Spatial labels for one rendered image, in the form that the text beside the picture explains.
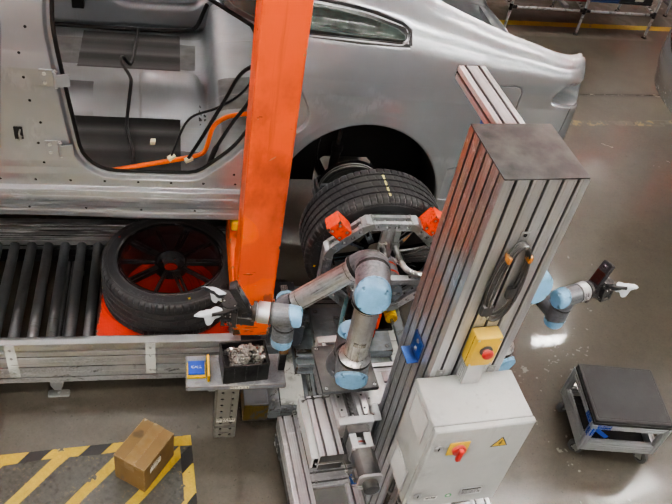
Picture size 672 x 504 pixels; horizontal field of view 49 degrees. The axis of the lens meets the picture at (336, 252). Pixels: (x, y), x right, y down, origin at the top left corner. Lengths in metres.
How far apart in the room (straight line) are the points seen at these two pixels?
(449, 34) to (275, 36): 1.02
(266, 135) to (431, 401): 1.06
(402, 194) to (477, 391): 1.06
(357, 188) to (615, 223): 2.80
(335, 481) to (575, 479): 1.27
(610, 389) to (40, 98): 2.92
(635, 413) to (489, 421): 1.61
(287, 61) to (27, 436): 2.14
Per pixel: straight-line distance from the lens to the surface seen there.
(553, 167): 2.00
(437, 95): 3.30
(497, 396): 2.45
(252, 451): 3.62
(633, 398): 3.96
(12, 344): 3.55
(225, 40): 4.44
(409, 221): 3.14
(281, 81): 2.51
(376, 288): 2.32
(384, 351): 3.80
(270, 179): 2.74
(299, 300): 2.59
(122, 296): 3.55
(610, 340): 4.69
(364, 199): 3.12
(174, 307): 3.48
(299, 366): 3.73
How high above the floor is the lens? 3.07
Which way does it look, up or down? 42 degrees down
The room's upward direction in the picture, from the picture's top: 12 degrees clockwise
